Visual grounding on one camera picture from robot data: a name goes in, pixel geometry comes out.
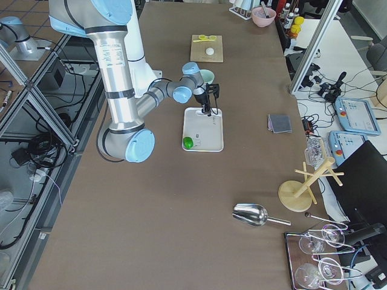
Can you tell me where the yellow toy fruit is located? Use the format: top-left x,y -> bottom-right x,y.
290,16 -> 304,34

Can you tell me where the wooden mug tree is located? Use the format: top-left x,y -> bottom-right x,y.
278,157 -> 344,212

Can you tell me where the near wine glass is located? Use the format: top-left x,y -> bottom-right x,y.
295,257 -> 343,289

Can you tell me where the bamboo cutting board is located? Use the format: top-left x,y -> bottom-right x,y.
190,34 -> 224,63

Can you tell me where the green lime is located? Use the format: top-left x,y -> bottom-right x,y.
183,137 -> 194,150

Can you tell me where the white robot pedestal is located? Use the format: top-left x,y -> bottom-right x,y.
125,0 -> 162,98

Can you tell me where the black framed glass rack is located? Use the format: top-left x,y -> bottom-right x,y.
284,223 -> 362,289

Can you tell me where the pink bowl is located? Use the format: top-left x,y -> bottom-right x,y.
252,7 -> 276,27

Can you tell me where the teach pendant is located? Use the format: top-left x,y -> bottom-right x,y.
334,97 -> 382,135
328,130 -> 368,166

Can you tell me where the black monitor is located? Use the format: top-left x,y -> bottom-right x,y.
327,141 -> 386,225

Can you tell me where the grey folded cloth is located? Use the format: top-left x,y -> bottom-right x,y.
267,114 -> 293,134

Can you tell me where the wine glass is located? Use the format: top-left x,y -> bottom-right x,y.
295,257 -> 343,289
299,224 -> 345,254

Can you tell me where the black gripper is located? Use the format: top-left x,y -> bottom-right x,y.
193,87 -> 211,117

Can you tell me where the aluminium frame post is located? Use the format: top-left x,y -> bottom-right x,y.
289,0 -> 342,95

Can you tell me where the steel scoop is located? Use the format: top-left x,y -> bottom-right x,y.
232,203 -> 291,227

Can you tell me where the cream rabbit tray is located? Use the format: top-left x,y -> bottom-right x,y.
181,108 -> 224,152

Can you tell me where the far wine glass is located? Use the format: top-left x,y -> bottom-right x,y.
299,224 -> 345,254

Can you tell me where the clear plastic box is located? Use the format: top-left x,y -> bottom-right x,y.
304,137 -> 331,167

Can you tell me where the lower teach pendant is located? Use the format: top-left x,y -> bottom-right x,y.
328,130 -> 368,166

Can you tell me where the upper teach pendant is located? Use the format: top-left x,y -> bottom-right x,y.
334,97 -> 382,135

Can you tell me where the mint green bowl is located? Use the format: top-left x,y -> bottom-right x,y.
200,69 -> 215,85

